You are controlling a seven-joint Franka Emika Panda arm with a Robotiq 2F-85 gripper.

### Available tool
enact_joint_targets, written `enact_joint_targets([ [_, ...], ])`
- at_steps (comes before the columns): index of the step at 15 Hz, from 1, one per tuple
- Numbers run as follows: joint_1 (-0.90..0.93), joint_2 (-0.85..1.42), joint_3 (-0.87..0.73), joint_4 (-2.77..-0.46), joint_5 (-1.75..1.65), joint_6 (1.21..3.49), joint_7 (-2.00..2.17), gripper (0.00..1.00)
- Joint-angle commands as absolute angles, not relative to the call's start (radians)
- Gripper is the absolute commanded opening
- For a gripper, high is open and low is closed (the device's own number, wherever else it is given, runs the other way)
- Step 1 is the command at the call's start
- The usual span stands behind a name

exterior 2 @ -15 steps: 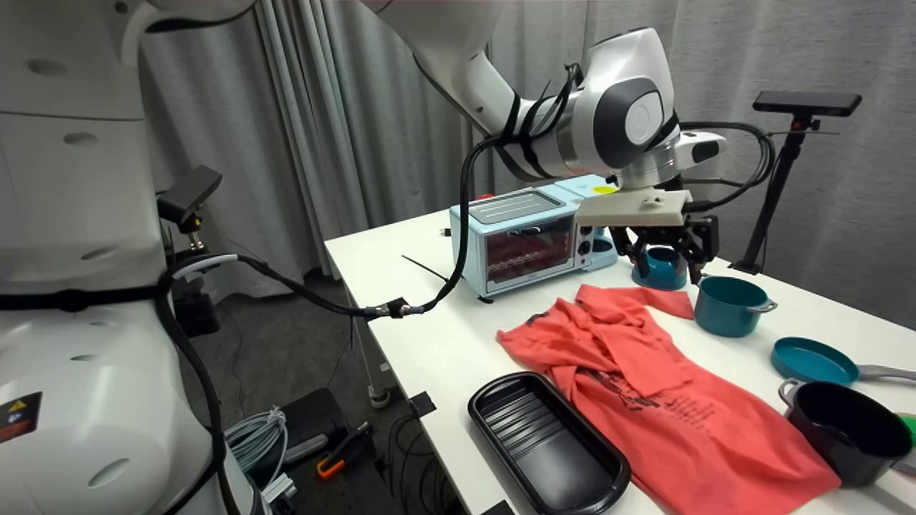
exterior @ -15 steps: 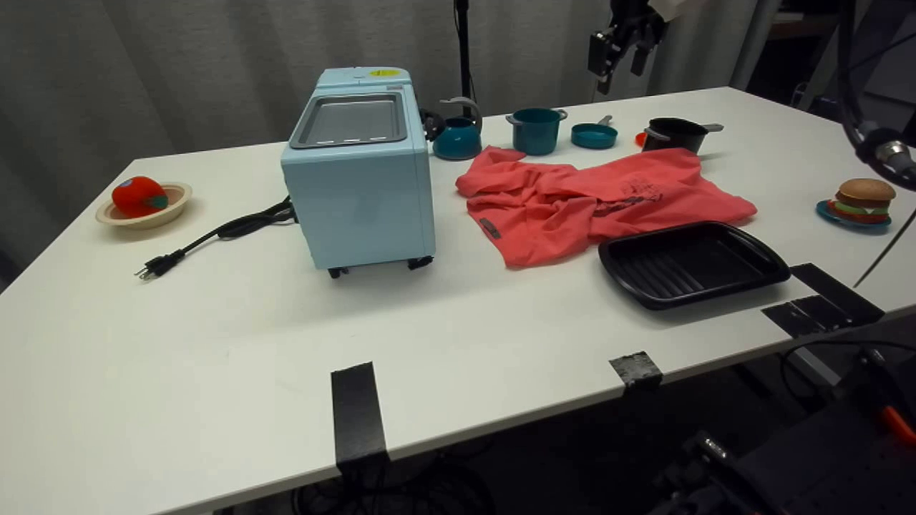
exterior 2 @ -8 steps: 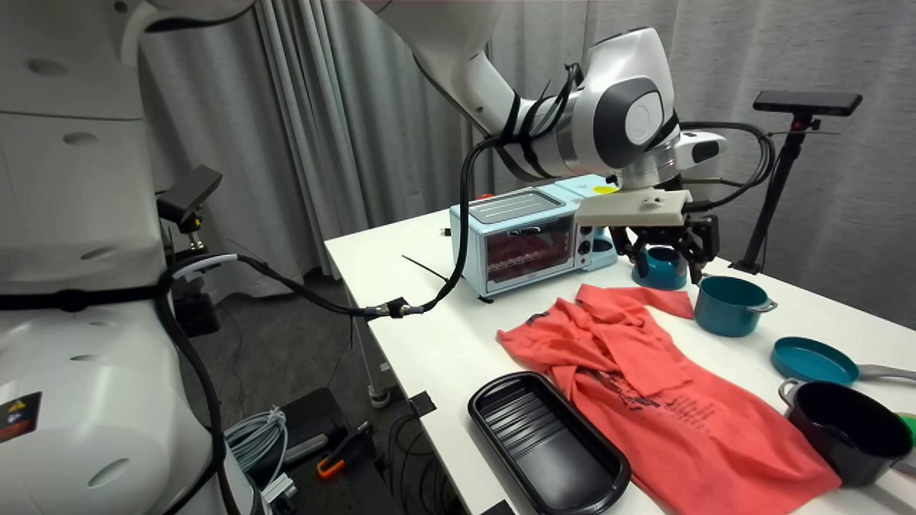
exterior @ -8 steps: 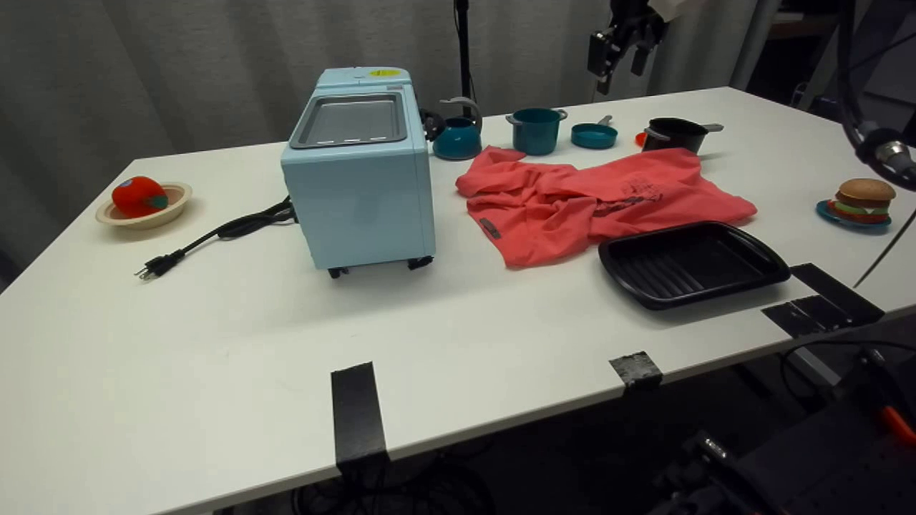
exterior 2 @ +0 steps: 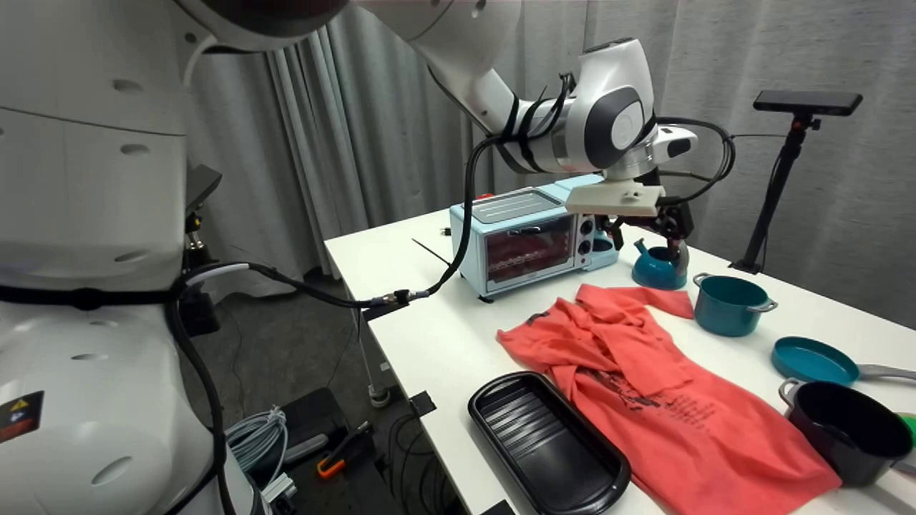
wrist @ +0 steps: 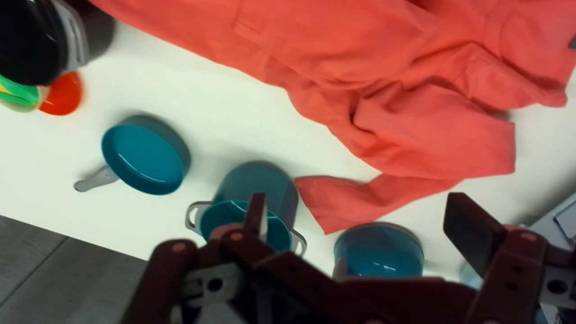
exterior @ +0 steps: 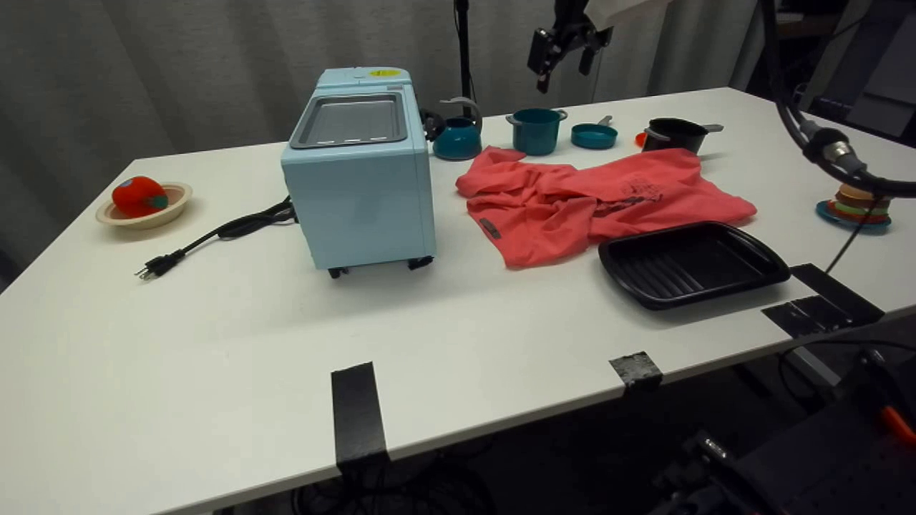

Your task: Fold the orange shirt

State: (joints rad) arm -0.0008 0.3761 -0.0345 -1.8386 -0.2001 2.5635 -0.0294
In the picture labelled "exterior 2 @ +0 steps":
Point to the teal toy pot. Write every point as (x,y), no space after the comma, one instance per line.
(726,309)

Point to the black ribbed tray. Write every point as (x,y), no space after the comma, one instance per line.
(549,448)

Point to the orange printed shirt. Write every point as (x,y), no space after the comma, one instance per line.
(688,418)

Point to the teal toy kettle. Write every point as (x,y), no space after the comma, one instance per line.
(656,272)

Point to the wide black tape patch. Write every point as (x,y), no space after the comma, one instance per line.
(500,509)

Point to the small toy vegetable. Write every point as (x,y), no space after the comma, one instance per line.
(908,431)

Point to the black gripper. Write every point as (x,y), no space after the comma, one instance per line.
(673,220)

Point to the black toy pot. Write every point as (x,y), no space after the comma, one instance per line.
(848,438)

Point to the black floor box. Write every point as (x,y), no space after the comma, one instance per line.
(311,416)

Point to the light blue toy oven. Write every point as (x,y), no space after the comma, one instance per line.
(526,248)

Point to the black clamp mounted device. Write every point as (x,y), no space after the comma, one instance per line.
(205,186)

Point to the short black tape piece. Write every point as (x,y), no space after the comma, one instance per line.
(423,402)

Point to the teal toy frying pan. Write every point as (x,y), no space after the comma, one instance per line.
(811,362)

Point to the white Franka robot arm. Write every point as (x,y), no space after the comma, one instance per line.
(86,411)

